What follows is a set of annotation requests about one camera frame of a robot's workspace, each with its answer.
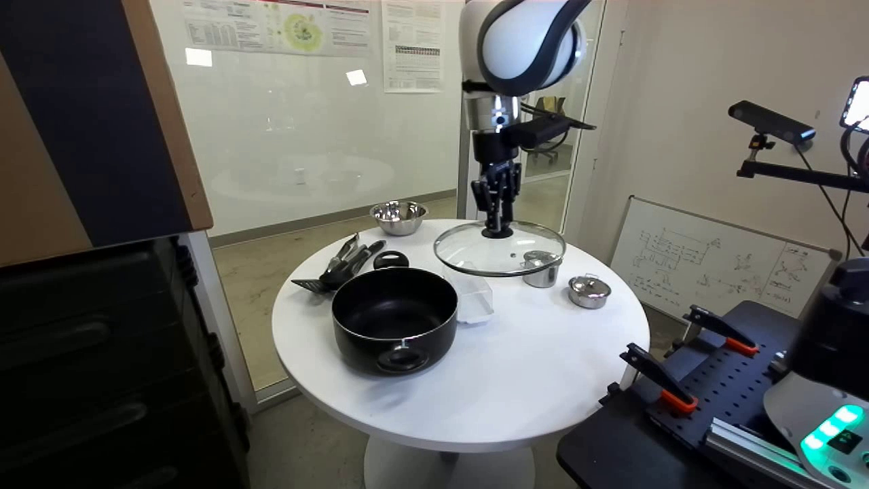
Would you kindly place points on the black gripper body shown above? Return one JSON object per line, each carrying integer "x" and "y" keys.
{"x": 496, "y": 158}

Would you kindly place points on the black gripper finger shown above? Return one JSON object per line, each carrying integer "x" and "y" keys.
{"x": 487, "y": 209}
{"x": 507, "y": 209}

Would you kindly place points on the glass pot lid black knob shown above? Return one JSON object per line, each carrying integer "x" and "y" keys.
{"x": 496, "y": 255}

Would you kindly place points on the small steel pot with lid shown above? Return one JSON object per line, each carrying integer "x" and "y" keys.
{"x": 589, "y": 291}

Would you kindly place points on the black cooking pot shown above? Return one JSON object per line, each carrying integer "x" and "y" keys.
{"x": 393, "y": 317}

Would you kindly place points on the steel cup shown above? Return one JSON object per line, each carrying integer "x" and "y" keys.
{"x": 540, "y": 271}

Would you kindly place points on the steel mixing bowl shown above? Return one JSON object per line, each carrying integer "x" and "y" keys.
{"x": 399, "y": 219}

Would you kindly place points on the white folded cloth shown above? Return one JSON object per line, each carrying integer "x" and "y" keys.
{"x": 476, "y": 300}

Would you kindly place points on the paper sign on glass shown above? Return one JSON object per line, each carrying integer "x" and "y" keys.
{"x": 412, "y": 47}

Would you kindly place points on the whiteboard with drawings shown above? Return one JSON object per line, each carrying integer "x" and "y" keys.
{"x": 721, "y": 259}

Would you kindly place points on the black orange-tipped clamp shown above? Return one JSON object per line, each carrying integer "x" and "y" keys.
{"x": 658, "y": 376}
{"x": 716, "y": 331}

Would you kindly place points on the black perforated robot table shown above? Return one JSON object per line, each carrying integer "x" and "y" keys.
{"x": 653, "y": 437}

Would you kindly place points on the black cabinet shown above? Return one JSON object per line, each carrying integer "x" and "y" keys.
{"x": 97, "y": 382}

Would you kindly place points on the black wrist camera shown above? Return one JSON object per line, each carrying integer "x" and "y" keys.
{"x": 552, "y": 133}

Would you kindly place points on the wall poster with green circle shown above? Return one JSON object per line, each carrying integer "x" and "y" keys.
{"x": 281, "y": 27}

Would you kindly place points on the white table pedestal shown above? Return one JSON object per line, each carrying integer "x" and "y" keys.
{"x": 449, "y": 467}

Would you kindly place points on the black camera on boom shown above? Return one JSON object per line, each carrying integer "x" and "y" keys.
{"x": 773, "y": 127}

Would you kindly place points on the aluminium rail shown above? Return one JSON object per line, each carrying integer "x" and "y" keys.
{"x": 748, "y": 448}

